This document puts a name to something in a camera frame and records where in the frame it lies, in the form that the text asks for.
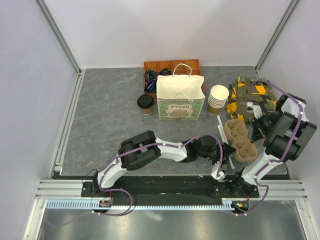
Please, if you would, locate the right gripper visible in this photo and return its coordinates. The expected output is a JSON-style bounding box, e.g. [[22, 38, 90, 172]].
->
[[250, 109, 284, 143]]

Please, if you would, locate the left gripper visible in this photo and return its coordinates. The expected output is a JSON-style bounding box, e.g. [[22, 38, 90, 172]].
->
[[197, 142, 236, 169]]

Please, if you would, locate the cardboard cup carrier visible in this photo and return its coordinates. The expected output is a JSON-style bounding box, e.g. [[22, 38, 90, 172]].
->
[[223, 119, 259, 163]]

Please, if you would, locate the green printed paper bag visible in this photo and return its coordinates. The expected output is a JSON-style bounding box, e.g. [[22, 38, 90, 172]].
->
[[156, 63, 206, 121]]

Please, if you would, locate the brown paper coffee cup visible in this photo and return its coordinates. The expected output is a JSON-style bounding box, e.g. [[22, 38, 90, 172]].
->
[[140, 106, 153, 115]]

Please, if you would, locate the black plastic cup lid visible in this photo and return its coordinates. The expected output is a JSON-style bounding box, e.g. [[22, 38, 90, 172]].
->
[[137, 94, 154, 109]]

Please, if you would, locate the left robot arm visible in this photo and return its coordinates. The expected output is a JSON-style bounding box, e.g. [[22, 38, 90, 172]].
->
[[92, 130, 236, 197]]

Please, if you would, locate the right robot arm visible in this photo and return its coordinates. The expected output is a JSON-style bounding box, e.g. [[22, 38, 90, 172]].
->
[[229, 93, 317, 197]]

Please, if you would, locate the white wrapped straw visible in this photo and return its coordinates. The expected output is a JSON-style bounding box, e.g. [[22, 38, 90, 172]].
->
[[216, 115, 228, 143], [217, 124, 236, 170]]

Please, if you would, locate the camouflage cloth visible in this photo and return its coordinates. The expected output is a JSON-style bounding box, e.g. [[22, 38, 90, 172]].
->
[[225, 76, 277, 124]]

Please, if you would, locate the stack of paper cups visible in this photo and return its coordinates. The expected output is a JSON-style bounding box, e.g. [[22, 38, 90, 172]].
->
[[207, 85, 229, 115]]

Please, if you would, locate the orange wooden compartment tray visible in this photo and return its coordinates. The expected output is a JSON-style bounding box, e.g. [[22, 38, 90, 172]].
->
[[143, 59, 202, 100]]

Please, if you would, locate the blue striped rolled tie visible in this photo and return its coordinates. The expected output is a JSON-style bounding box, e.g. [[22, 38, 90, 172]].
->
[[144, 79, 157, 94]]

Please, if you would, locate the brown rolled tie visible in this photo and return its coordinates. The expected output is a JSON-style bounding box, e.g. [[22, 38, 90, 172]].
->
[[159, 68, 172, 76]]

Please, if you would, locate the dark rolled tie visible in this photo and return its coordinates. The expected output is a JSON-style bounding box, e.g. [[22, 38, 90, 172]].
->
[[144, 69, 158, 82]]

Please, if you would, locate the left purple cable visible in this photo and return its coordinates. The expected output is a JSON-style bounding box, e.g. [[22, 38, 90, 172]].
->
[[45, 132, 225, 228]]

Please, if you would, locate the purple cable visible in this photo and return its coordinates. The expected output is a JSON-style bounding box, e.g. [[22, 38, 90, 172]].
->
[[224, 79, 306, 217], [45, 132, 225, 228]]

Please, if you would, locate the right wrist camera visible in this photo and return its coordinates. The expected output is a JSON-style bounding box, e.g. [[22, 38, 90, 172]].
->
[[246, 101, 263, 119]]

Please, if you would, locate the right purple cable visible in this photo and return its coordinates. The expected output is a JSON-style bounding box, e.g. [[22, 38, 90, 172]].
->
[[224, 79, 306, 217]]

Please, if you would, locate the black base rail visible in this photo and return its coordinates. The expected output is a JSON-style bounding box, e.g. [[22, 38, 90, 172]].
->
[[81, 173, 260, 207]]

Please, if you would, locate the slotted cable duct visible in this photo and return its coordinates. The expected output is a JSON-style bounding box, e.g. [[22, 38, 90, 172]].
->
[[46, 199, 242, 211]]

